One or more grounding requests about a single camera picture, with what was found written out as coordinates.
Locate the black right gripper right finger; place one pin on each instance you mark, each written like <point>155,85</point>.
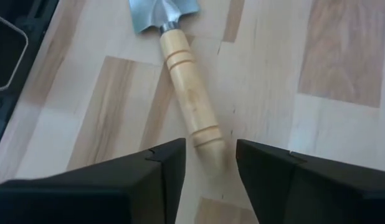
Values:
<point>320,193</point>

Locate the black rounded-corner panel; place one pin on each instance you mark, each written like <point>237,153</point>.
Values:
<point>7,49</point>

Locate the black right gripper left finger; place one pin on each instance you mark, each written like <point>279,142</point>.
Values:
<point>102,193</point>

